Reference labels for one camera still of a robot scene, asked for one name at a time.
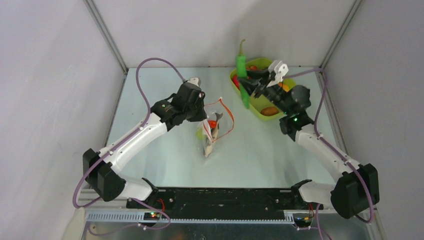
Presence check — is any green cucumber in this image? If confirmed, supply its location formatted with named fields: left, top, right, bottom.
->
left=235, top=39, right=250, bottom=109

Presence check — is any green pear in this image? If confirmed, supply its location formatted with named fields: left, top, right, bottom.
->
left=195, top=127, right=204, bottom=140

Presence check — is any clear zip bag orange zipper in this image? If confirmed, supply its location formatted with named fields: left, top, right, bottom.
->
left=195, top=97, right=235, bottom=158

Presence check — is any orange yellow mango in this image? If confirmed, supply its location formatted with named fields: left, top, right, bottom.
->
left=278, top=82, right=291, bottom=92

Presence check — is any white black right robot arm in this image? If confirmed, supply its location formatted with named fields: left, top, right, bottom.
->
left=237, top=77, right=380, bottom=224

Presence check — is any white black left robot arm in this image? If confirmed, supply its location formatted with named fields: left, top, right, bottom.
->
left=82, top=77, right=207, bottom=208

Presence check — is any red cherry bunch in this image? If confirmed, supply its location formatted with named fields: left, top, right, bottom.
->
left=245, top=65, right=264, bottom=72

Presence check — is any green plastic bin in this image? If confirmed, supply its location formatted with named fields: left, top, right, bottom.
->
left=229, top=58, right=312, bottom=122

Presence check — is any red apple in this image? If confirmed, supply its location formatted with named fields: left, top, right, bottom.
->
left=231, top=74, right=240, bottom=90

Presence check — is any brown kiwi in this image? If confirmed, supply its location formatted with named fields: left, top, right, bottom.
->
left=260, top=106, right=280, bottom=117

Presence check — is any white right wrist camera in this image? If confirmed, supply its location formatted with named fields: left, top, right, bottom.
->
left=266, top=60, right=289, bottom=88

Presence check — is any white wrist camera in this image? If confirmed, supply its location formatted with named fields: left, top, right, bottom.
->
left=185, top=77, right=201, bottom=88
left=266, top=60, right=289, bottom=88

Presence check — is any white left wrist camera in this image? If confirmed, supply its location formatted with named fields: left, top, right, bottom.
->
left=185, top=77, right=201, bottom=88

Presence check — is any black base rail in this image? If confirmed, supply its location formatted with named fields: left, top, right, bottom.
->
left=144, top=187, right=317, bottom=219

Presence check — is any grey cable duct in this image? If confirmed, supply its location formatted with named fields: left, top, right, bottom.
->
left=85, top=210, right=295, bottom=224

